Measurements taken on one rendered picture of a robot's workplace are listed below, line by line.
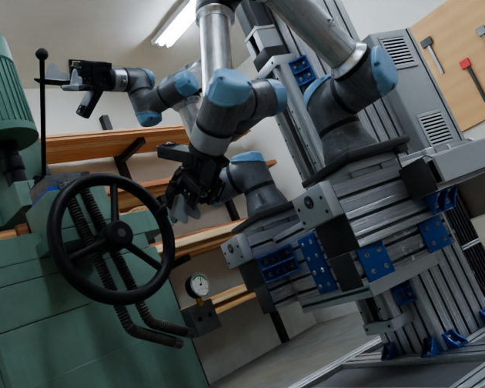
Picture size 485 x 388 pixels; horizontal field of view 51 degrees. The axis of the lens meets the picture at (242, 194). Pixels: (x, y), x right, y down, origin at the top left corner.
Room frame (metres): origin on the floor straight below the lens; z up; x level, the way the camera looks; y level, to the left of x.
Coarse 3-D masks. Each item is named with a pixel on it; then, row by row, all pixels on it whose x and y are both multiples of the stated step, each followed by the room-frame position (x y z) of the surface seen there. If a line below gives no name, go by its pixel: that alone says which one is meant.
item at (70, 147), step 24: (48, 144) 3.31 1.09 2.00; (72, 144) 3.47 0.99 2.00; (96, 144) 3.65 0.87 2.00; (120, 144) 3.85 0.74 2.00; (144, 144) 3.93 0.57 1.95; (120, 168) 4.13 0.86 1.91; (120, 192) 3.54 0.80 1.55; (192, 240) 3.79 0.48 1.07; (216, 240) 4.02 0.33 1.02; (240, 288) 4.07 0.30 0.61; (216, 312) 3.84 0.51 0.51; (288, 336) 4.87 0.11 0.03
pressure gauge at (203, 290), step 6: (192, 276) 1.30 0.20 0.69; (198, 276) 1.32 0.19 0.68; (204, 276) 1.33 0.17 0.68; (186, 282) 1.31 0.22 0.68; (192, 282) 1.30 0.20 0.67; (198, 282) 1.31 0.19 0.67; (204, 282) 1.33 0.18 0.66; (186, 288) 1.31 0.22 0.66; (192, 288) 1.29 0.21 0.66; (198, 288) 1.31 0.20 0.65; (204, 288) 1.32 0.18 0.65; (192, 294) 1.31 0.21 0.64; (198, 294) 1.30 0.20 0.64; (204, 294) 1.32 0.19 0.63; (198, 300) 1.33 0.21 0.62
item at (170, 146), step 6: (162, 144) 1.02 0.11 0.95; (168, 144) 1.02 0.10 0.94; (174, 144) 1.02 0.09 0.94; (180, 144) 1.03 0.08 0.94; (162, 150) 1.01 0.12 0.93; (168, 150) 1.00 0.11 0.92; (174, 150) 0.99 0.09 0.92; (180, 150) 0.98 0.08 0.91; (186, 150) 0.98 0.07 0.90; (162, 156) 1.02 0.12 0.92; (168, 156) 1.01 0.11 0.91; (174, 156) 1.00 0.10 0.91; (180, 156) 0.99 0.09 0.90; (186, 156) 0.98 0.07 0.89; (192, 156) 0.97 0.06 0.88; (186, 162) 0.98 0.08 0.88; (192, 162) 0.97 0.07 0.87
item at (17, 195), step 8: (16, 184) 1.22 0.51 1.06; (24, 184) 1.24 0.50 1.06; (32, 184) 1.25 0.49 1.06; (8, 192) 1.25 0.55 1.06; (16, 192) 1.22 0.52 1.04; (24, 192) 1.23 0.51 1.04; (0, 200) 1.29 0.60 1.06; (8, 200) 1.26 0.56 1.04; (16, 200) 1.23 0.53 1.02; (24, 200) 1.23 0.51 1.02; (0, 208) 1.30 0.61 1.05; (8, 208) 1.27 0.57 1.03; (16, 208) 1.24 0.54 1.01; (8, 216) 1.28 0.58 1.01; (16, 216) 1.27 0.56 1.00; (24, 216) 1.30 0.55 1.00; (8, 224) 1.31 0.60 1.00
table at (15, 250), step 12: (120, 216) 1.28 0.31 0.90; (132, 216) 1.30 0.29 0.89; (144, 216) 1.33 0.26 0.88; (168, 216) 1.38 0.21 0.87; (72, 228) 1.07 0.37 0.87; (96, 228) 1.11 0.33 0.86; (132, 228) 1.29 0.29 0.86; (144, 228) 1.32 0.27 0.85; (156, 228) 1.35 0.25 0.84; (0, 240) 1.05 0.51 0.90; (12, 240) 1.07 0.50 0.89; (24, 240) 1.09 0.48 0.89; (36, 240) 1.11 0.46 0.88; (72, 240) 1.07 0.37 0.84; (0, 252) 1.05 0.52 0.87; (12, 252) 1.06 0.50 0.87; (24, 252) 1.08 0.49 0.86; (36, 252) 1.10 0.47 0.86; (48, 252) 1.08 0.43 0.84; (0, 264) 1.04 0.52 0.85; (12, 264) 1.06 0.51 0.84
